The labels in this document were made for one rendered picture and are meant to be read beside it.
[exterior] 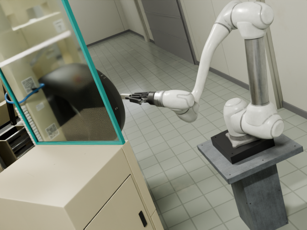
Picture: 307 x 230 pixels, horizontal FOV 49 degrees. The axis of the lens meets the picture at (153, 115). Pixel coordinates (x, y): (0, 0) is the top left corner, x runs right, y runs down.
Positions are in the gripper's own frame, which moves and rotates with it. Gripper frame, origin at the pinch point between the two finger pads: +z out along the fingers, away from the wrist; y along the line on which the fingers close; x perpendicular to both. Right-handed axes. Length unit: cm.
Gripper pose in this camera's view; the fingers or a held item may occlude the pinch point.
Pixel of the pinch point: (126, 96)
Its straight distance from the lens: 196.4
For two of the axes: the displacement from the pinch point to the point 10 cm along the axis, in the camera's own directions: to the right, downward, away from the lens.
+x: 1.8, 8.7, 4.5
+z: -8.6, -0.8, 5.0
